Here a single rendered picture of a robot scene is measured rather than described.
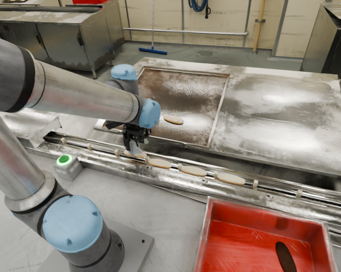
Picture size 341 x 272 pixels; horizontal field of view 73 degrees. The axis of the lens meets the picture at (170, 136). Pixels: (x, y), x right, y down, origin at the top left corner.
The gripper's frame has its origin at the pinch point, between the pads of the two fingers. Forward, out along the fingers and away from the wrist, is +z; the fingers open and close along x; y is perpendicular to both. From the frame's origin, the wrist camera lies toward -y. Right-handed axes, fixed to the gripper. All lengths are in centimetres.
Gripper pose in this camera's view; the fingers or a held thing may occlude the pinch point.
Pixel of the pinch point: (134, 150)
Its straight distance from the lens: 94.4
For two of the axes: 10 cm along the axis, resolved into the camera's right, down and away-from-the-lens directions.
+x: 3.3, -6.2, 7.1
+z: 0.5, 7.7, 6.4
